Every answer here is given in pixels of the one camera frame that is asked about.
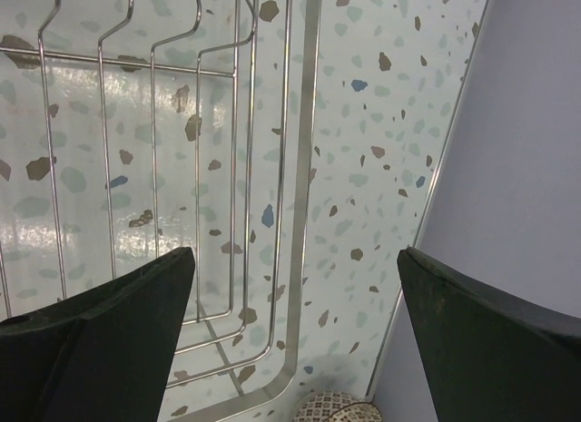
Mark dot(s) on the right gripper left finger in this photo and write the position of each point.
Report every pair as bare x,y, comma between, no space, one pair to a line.
102,355

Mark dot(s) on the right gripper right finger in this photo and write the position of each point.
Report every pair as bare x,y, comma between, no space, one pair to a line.
489,355

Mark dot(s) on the red patterned small dish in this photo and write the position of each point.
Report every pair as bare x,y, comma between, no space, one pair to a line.
335,406

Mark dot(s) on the wire dish rack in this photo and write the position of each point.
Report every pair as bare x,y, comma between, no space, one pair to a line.
130,128

